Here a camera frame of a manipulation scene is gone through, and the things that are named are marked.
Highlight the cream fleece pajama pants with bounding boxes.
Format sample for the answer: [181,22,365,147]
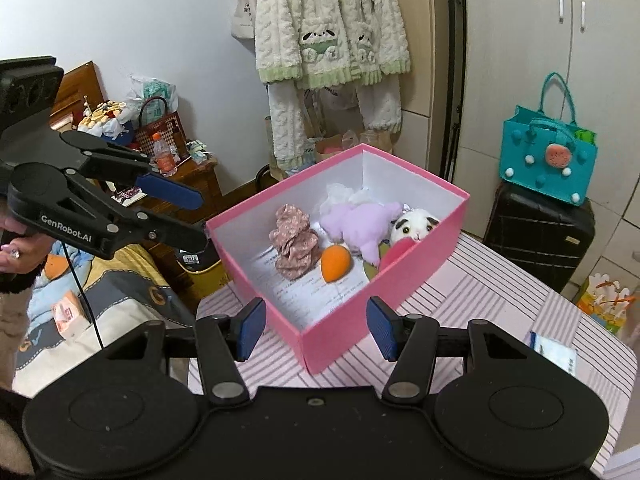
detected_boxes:
[265,77,403,181]

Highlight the cream fleece pajama jacket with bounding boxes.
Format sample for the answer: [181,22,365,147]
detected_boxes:
[252,0,413,90]

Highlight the orange drink bottle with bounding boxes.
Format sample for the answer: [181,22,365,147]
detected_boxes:
[151,132,179,177]

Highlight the black cable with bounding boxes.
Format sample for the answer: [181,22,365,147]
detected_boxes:
[62,242,106,353]

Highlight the orange makeup sponge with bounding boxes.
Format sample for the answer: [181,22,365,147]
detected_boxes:
[320,244,353,285]

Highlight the pink cardboard box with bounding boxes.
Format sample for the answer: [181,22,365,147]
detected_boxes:
[205,142,472,375]

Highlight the white decorative bouquet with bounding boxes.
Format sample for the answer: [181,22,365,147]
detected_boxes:
[77,100,136,147]

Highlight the beige wardrobe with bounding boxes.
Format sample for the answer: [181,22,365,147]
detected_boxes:
[400,0,640,311]

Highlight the purple plush toy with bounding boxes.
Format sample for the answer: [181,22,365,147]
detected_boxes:
[319,200,403,265]

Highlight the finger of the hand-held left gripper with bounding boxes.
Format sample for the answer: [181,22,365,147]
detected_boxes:
[62,170,208,261]
[59,131,205,211]

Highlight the cartoon printed blanket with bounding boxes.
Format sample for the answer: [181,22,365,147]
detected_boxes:
[12,242,201,386]

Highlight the person's left hand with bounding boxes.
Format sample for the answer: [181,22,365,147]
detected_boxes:
[0,217,51,273]

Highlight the handwritten paper sheet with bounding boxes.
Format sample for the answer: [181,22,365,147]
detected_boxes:
[252,247,373,331]

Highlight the wooden nightstand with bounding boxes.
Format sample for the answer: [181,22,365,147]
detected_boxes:
[115,152,223,261]

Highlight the woven basket bag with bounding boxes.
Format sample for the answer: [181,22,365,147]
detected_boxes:
[134,96,187,158]

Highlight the white brown dog plush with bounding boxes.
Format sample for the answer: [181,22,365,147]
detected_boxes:
[389,208,441,247]

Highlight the teal felt handbag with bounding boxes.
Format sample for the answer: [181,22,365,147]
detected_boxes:
[500,72,599,207]

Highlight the striped pink tablecloth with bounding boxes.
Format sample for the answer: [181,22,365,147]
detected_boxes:
[187,230,640,476]

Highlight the black suitcase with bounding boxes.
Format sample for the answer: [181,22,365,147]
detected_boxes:
[482,180,596,293]

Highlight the floral pink scrunchie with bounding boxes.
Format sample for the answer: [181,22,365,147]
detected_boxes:
[268,203,323,281]

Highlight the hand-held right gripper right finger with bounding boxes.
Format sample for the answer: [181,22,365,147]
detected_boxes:
[366,296,533,408]

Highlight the blue white tissue packet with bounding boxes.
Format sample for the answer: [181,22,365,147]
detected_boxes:
[529,331,578,378]

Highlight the orange tissue packet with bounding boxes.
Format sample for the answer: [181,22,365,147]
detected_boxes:
[50,290,88,338]

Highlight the yellow plastic bag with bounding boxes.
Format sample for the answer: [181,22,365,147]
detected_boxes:
[175,250,231,301]

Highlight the white plastic bag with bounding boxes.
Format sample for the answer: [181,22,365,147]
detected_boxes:
[127,74,180,116]

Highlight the beige canvas tote bag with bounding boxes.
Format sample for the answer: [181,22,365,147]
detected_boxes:
[230,0,258,40]

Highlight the white patterned gift bag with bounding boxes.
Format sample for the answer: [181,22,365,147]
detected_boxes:
[575,272,635,336]

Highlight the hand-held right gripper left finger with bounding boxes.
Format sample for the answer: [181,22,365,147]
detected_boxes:
[115,296,267,408]

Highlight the black pole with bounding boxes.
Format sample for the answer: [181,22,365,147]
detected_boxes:
[442,0,468,183]

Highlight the wooden headboard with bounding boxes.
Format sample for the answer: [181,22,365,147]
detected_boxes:
[47,60,107,128]

